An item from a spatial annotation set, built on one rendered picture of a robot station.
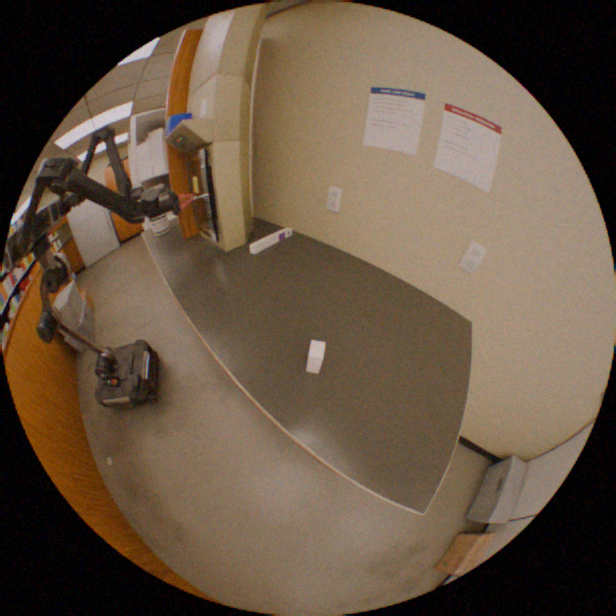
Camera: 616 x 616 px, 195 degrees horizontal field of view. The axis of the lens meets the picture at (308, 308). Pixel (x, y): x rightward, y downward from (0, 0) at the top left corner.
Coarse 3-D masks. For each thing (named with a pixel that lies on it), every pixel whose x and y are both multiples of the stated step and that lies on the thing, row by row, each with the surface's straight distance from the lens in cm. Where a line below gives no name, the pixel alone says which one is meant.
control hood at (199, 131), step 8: (184, 120) 77; (192, 120) 77; (200, 120) 78; (208, 120) 79; (176, 128) 84; (184, 128) 79; (192, 128) 77; (200, 128) 78; (208, 128) 79; (168, 136) 98; (176, 136) 91; (192, 136) 81; (200, 136) 77; (208, 136) 78; (200, 144) 83; (184, 152) 104
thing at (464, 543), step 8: (456, 536) 215; (464, 536) 208; (472, 536) 203; (480, 536) 201; (488, 536) 213; (456, 544) 212; (464, 544) 205; (472, 544) 201; (480, 544) 209; (488, 544) 223; (448, 552) 215; (456, 552) 208; (464, 552) 203; (472, 552) 206; (480, 552) 220; (440, 560) 219; (448, 560) 212; (456, 560) 206; (464, 560) 203; (472, 560) 218; (440, 568) 216; (448, 568) 210; (456, 568) 205; (464, 568) 217
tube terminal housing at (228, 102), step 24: (192, 96) 108; (216, 96) 83; (240, 96) 88; (216, 120) 81; (240, 120) 86; (216, 144) 79; (240, 144) 85; (216, 168) 78; (240, 168) 84; (240, 192) 84; (240, 216) 86; (240, 240) 89
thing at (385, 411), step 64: (192, 256) 92; (256, 256) 79; (320, 256) 79; (192, 320) 57; (256, 320) 50; (320, 320) 50; (384, 320) 57; (448, 320) 76; (256, 384) 41; (320, 384) 41; (384, 384) 45; (448, 384) 57; (320, 448) 38; (384, 448) 42; (448, 448) 52
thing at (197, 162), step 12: (192, 156) 95; (204, 156) 78; (192, 168) 97; (204, 168) 79; (192, 180) 99; (204, 180) 80; (192, 192) 104; (204, 192) 83; (204, 204) 86; (204, 216) 91; (204, 228) 97; (216, 240) 84
